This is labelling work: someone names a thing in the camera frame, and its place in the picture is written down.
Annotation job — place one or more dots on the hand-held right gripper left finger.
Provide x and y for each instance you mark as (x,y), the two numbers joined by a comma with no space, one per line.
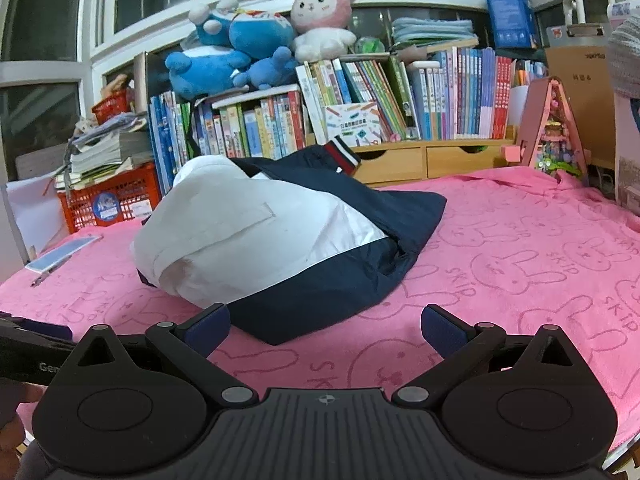
(212,322)

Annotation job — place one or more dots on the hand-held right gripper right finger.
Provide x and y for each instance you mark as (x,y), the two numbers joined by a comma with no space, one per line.
(440,330)

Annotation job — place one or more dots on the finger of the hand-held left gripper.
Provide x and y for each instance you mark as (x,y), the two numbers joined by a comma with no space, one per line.
(45,330)

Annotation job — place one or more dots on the navy and white jacket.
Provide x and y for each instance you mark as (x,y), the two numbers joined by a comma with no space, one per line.
(310,280)

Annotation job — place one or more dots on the person's left hand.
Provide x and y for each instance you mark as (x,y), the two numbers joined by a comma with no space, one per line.
(12,410)

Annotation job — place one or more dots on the grey pen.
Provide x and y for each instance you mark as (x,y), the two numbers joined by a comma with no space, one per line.
(39,280)

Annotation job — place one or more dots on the light blue notebook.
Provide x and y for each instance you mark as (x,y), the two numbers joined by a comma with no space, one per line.
(60,255)

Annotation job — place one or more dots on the pink rabbit print towel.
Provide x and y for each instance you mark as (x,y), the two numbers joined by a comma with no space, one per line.
(500,260)

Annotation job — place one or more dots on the white paper bag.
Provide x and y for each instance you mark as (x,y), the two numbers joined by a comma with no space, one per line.
(35,210)

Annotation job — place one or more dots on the red plastic crate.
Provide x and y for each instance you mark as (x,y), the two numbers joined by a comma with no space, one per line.
(125,185)

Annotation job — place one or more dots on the wooden drawer organizer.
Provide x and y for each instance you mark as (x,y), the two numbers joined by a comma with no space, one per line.
(400,160)

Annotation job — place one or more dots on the row of tall blue workbooks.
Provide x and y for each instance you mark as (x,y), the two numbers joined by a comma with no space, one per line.
(167,140)

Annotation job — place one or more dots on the stack of paper workbooks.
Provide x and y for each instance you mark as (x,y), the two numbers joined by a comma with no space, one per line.
(100,150)

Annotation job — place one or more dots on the white patterned cardboard box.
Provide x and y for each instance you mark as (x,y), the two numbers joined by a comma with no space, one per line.
(350,125)

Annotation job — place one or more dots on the small red basket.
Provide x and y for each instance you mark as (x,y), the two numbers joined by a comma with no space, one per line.
(112,107)

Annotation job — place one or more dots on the pink triangular house model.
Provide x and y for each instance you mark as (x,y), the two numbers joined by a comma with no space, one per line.
(555,125)

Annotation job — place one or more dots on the row of thin colourful books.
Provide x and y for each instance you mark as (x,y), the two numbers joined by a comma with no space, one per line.
(450,95)

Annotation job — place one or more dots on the blue white plush toy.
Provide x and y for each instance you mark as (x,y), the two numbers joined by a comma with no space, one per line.
(200,70)

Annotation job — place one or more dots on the green glitter ball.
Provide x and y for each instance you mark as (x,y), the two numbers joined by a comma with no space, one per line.
(370,46)

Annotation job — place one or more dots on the brown cardboard box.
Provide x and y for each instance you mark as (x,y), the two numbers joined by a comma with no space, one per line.
(575,65)

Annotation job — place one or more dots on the stack of light blue folders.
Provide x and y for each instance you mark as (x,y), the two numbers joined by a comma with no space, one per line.
(430,30)

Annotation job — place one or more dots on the blue cardboard box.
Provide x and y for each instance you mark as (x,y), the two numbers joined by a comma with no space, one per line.
(505,10)

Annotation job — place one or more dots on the grey knitted cloth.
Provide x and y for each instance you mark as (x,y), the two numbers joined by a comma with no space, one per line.
(625,60)

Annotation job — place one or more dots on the pink white rabbit plush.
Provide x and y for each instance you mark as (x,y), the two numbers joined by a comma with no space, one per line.
(320,10)

